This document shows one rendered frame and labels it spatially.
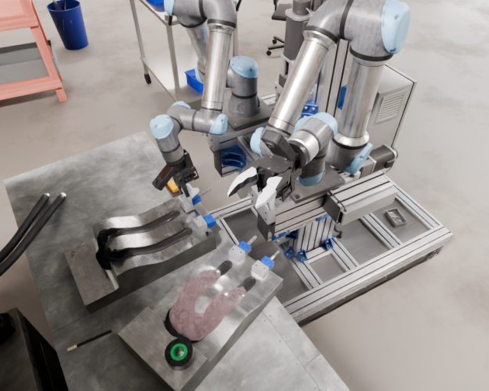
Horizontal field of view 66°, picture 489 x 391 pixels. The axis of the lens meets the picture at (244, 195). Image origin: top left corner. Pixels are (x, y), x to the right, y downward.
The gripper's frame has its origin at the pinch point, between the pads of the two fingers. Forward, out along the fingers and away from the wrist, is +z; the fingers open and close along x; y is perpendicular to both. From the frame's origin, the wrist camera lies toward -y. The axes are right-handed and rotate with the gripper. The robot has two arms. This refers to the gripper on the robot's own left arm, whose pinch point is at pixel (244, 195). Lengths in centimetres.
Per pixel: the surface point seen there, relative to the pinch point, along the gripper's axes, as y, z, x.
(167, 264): 54, -2, 44
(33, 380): 60, 50, 52
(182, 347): 50, 19, 15
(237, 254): 55, -19, 25
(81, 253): 50, 14, 73
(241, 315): 55, -1, 9
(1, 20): 23, -92, 320
